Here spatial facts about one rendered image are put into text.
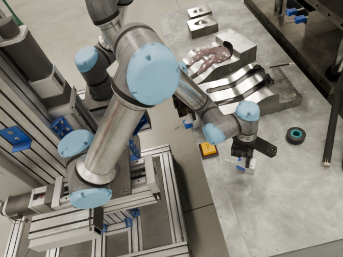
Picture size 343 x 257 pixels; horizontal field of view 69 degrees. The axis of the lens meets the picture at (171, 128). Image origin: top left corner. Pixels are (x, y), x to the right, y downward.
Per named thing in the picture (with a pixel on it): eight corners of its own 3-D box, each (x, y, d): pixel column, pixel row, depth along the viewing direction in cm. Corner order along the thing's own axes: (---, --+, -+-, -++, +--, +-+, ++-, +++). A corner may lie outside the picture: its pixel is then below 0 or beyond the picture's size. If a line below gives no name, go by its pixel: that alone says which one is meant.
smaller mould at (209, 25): (192, 39, 185) (191, 30, 180) (188, 29, 195) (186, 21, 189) (218, 31, 184) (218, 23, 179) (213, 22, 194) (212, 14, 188)
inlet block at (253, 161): (224, 167, 114) (223, 161, 110) (226, 158, 116) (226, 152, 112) (253, 175, 108) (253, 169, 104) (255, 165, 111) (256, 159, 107)
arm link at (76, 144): (102, 142, 94) (86, 119, 84) (110, 169, 86) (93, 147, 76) (73, 155, 93) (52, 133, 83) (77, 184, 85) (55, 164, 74)
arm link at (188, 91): (95, 31, 65) (191, 111, 100) (103, 51, 58) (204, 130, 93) (126, -3, 62) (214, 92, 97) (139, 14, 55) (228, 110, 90)
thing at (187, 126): (176, 135, 131) (174, 129, 126) (173, 128, 134) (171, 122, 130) (200, 126, 131) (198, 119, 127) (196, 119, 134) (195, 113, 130)
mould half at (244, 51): (187, 96, 149) (184, 82, 140) (168, 74, 165) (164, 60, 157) (255, 60, 156) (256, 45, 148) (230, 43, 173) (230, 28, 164)
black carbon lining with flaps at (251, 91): (213, 110, 128) (211, 98, 121) (204, 91, 139) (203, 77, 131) (279, 93, 127) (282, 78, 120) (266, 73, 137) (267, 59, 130)
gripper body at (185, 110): (174, 108, 125) (170, 91, 116) (190, 102, 126) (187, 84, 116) (179, 119, 120) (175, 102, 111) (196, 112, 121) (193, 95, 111)
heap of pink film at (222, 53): (199, 77, 148) (198, 66, 142) (185, 62, 159) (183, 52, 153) (236, 58, 152) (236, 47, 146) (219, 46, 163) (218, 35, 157)
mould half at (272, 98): (205, 130, 130) (203, 113, 120) (194, 97, 147) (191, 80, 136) (300, 105, 128) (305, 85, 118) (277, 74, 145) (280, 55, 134)
